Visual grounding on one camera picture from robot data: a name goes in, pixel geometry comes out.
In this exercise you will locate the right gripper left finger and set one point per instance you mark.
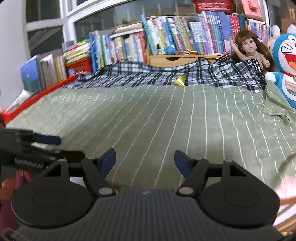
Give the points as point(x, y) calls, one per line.
point(96, 171)

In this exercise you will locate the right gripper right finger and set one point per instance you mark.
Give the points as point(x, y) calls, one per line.
point(194, 171)

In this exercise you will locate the upright books far left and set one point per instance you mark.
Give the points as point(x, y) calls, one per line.
point(40, 74)

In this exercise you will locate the stack of flat books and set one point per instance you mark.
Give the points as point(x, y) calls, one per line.
point(77, 52)

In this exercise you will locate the row of books centre left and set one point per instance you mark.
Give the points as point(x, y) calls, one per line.
point(126, 42)

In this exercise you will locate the row of books on organizer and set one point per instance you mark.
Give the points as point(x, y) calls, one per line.
point(206, 33)

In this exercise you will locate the red tray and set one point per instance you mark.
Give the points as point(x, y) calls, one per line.
point(10, 116)

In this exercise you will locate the green checked tablecloth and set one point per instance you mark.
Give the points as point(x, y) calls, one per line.
point(147, 124)

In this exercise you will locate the magenta knitted sleeve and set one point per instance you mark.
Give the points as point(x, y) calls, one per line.
point(8, 187)

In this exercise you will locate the yellow green wrapper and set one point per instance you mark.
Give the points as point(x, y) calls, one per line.
point(181, 80)

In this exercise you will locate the red crate left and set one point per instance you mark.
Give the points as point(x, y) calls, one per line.
point(80, 66)

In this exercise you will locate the black white plaid cloth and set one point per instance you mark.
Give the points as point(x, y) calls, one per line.
point(225, 72)

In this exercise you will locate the wooden desk organizer drawer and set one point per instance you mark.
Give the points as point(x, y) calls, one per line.
point(164, 61)

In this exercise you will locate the blue yarn ball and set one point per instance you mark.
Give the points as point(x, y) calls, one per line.
point(169, 50)

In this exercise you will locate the brown haired doll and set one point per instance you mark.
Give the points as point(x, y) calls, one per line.
point(247, 46)

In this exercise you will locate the blue Doraemon plush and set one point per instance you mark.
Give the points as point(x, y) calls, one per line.
point(284, 58)

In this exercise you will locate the pink white rabbit plush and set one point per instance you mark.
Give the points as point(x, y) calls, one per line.
point(276, 33)

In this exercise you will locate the red plastic basket top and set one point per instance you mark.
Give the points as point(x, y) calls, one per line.
point(225, 6)

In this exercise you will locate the pink box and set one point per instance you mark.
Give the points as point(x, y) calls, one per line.
point(252, 9)

